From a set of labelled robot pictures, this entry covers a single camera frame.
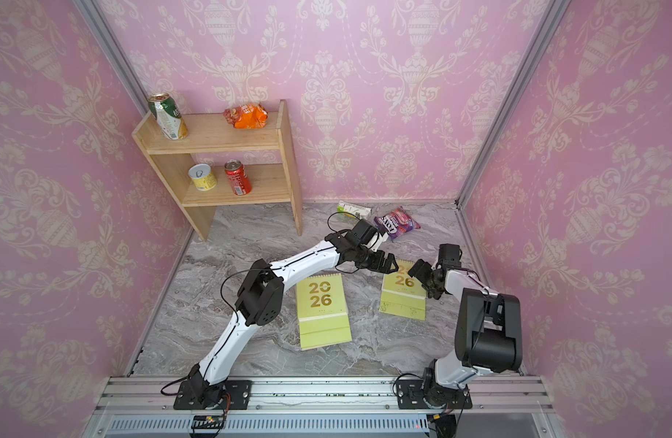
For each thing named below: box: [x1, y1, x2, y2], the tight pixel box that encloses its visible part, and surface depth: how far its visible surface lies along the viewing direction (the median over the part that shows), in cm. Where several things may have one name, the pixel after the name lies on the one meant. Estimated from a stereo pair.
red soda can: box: [223, 158, 253, 197], surface depth 89 cm
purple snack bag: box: [373, 206, 421, 240], surface depth 111 cm
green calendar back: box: [295, 272, 353, 351], surface depth 85 cm
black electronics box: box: [190, 415, 224, 429], surface depth 74 cm
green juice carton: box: [336, 200, 372, 220], surface depth 115 cm
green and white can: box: [147, 93, 189, 141], surface depth 74 cm
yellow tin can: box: [187, 163, 217, 192], surface depth 96 cm
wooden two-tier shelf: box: [131, 99, 303, 242], surface depth 89 cm
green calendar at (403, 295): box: [379, 259, 427, 322], surface depth 93 cm
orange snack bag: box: [222, 104, 269, 130], surface depth 79 cm
